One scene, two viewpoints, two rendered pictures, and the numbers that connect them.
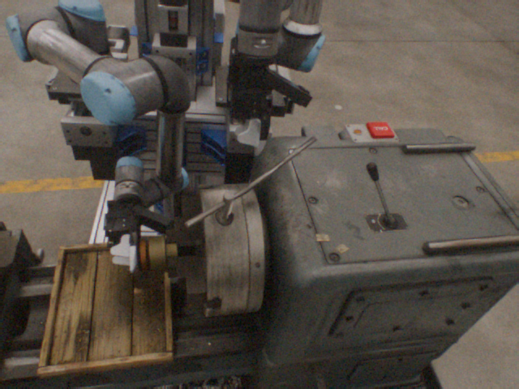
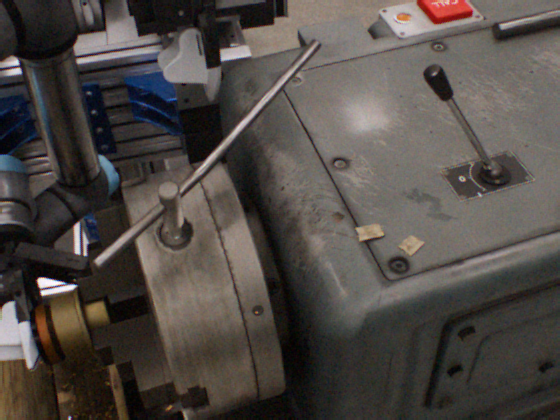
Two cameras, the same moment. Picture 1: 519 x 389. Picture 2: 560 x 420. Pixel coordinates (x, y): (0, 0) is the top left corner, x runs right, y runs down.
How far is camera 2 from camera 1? 0.14 m
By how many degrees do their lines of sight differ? 3
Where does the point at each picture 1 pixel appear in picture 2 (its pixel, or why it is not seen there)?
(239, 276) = (228, 340)
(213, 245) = (164, 292)
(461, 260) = not seen: outside the picture
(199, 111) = (115, 46)
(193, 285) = (147, 373)
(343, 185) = (393, 122)
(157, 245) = (68, 312)
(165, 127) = (42, 87)
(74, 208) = not seen: outside the picture
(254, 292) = (264, 363)
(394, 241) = (508, 208)
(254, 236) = (239, 257)
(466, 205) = not seen: outside the picture
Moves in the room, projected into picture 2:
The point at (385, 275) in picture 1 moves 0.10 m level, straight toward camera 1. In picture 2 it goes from (503, 277) to (472, 356)
